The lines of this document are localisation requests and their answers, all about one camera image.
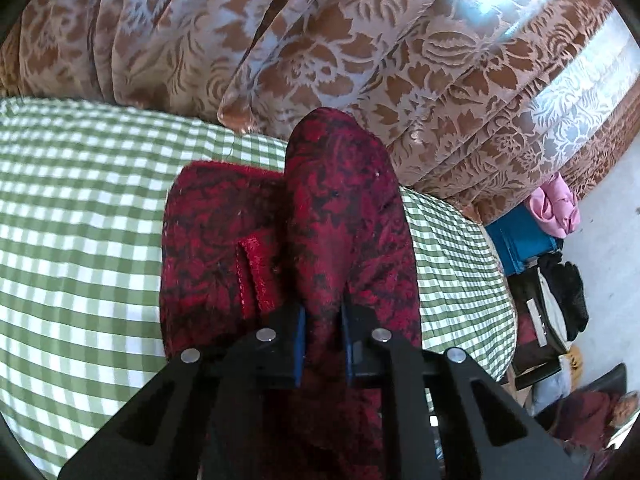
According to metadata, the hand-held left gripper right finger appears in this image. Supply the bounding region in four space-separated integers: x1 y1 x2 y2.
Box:
341 302 588 480

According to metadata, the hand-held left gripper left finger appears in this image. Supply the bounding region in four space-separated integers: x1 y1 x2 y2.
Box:
57 305 307 480

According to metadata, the red patterned garment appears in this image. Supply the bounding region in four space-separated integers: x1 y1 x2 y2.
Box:
160 107 423 480

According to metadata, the dark red cloth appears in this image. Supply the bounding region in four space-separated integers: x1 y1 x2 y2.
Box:
517 310 541 356

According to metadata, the blue folded cloth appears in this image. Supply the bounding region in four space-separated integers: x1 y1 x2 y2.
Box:
485 205 563 276

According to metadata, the grey cloth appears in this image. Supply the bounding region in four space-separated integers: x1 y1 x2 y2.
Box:
530 370 568 413

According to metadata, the black cloth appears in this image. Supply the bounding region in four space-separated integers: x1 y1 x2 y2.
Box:
537 252 590 343

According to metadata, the yellow cloth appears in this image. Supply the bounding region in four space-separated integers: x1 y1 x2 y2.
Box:
562 345 586 386

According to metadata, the pink cloth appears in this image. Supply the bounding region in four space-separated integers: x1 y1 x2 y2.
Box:
529 172 581 240

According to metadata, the green checked bed sheet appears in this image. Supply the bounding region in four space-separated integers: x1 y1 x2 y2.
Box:
0 97 517 478

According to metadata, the maroon cloth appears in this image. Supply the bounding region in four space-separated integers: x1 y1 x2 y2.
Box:
550 390 621 456

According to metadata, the brown floral curtain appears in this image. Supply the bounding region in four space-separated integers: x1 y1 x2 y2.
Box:
0 0 640 226

